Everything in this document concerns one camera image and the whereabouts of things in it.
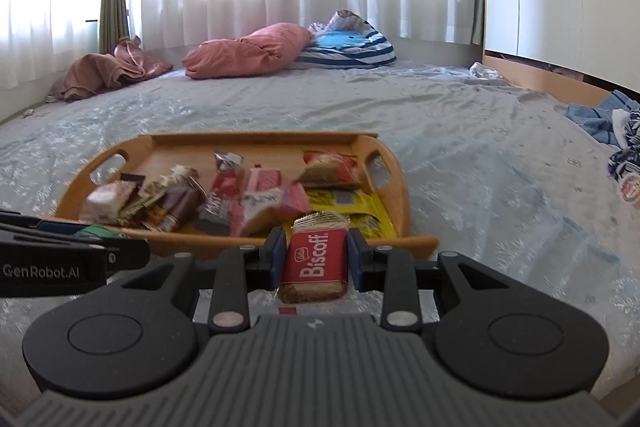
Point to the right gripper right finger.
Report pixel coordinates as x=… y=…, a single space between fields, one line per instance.
x=391 y=271

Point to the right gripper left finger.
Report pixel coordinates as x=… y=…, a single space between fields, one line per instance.
x=238 y=272

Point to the red black long snack bar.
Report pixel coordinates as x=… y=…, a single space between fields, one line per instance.
x=216 y=214

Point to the pink white cake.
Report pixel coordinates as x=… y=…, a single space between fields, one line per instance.
x=259 y=211

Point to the yellow snack packet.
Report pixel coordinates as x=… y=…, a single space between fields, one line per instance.
x=344 y=210

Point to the green snack packet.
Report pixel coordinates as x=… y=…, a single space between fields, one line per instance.
x=99 y=232

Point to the red Biscoff biscuit packet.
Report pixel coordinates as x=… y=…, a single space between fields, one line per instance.
x=315 y=267

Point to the white red printed pastry packet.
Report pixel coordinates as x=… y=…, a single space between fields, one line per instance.
x=103 y=204

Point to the brown almond chocolate bar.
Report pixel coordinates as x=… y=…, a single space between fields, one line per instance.
x=177 y=206

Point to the gold red nut packet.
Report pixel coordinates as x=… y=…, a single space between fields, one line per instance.
x=329 y=170

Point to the red cracker packet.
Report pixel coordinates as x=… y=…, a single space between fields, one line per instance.
x=261 y=179

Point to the gold foil snack bar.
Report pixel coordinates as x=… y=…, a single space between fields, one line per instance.
x=134 y=211

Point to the white gold dotted candy packet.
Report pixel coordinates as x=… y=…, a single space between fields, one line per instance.
x=178 y=174

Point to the dark red chocolate bar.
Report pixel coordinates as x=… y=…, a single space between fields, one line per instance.
x=136 y=179

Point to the wooden serving tray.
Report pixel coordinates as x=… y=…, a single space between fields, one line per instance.
x=152 y=155

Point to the snowflake bedspread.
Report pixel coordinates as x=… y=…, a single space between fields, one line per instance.
x=495 y=172

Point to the mauve crumpled cloth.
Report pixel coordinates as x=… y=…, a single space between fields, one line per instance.
x=96 y=73

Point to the crumpled clear plastic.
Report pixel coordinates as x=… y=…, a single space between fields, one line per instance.
x=481 y=71

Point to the pink pillow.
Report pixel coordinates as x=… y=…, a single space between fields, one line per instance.
x=265 y=50

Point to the blue striped pillow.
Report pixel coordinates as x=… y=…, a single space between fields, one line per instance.
x=346 y=41

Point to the blue clothes pile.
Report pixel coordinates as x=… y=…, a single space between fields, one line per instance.
x=615 y=122

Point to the wooden bed frame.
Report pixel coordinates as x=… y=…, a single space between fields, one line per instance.
x=565 y=89

